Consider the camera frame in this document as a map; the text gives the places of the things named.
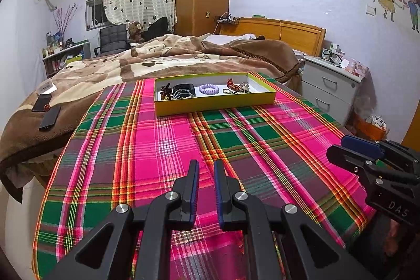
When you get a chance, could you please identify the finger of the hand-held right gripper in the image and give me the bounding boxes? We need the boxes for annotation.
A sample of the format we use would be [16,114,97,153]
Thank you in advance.
[340,135,386,159]
[326,145,375,176]

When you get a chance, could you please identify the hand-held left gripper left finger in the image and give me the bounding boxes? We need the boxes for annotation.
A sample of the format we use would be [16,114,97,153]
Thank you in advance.
[44,160,200,280]

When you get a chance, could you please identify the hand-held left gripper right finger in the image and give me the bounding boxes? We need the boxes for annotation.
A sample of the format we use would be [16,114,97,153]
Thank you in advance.
[214,160,375,280]

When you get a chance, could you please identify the yellow-green cardboard box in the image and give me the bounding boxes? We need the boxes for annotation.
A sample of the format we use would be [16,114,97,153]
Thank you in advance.
[154,72,277,117]

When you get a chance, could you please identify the grey elastic hair tie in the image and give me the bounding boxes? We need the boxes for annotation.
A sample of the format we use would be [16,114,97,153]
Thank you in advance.
[172,90,197,100]

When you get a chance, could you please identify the lilac spiral hair tie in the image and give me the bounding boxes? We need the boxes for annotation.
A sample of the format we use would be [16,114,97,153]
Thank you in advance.
[199,83,219,96]

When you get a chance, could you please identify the orange box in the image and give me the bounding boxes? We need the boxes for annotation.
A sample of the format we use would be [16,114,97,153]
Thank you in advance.
[356,114,388,141]

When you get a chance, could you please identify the pink green plaid cloth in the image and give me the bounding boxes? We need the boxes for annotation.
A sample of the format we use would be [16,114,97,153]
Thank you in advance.
[31,72,378,280]

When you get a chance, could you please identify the white drawer nightstand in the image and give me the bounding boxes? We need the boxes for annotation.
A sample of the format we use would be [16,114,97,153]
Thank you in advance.
[300,55,365,126]

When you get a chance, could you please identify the pink box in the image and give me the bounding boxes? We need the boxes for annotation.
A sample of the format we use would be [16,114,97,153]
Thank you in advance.
[343,59,368,75]

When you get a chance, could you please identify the wooden bed headboard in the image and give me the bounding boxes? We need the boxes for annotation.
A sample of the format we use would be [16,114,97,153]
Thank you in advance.
[234,17,327,57]

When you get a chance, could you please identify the white pillow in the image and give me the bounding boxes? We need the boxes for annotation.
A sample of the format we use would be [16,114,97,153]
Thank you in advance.
[205,33,256,44]

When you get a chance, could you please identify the brown patterned blanket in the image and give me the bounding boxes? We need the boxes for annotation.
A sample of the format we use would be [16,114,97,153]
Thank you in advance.
[0,33,304,202]

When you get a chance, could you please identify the black bag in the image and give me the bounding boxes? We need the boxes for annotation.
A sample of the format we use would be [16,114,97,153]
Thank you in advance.
[142,17,169,40]

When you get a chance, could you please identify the black phone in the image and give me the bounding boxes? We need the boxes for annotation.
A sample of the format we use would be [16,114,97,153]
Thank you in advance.
[39,105,62,131]
[32,94,53,112]

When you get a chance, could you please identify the brown teddy bear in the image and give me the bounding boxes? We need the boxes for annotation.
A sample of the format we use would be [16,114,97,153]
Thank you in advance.
[127,22,143,43]

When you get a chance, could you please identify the black office chair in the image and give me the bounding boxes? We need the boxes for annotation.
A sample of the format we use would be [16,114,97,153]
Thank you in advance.
[94,23,130,57]

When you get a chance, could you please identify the white card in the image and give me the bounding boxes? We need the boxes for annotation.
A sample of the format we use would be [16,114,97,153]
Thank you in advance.
[36,81,57,96]

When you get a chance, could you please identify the white desk shelf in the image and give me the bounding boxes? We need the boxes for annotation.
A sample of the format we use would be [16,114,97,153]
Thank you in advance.
[42,40,91,79]

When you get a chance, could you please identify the window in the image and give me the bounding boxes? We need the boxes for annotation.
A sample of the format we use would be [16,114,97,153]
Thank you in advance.
[86,0,106,31]

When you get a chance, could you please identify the group of bottles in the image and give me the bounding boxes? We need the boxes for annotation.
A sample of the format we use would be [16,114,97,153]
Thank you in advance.
[42,32,66,57]

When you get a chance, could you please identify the purple flower branches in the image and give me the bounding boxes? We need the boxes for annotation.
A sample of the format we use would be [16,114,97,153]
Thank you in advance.
[52,3,79,41]

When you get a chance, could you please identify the small wall shelf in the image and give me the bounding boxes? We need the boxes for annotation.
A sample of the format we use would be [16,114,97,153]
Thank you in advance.
[215,13,238,25]

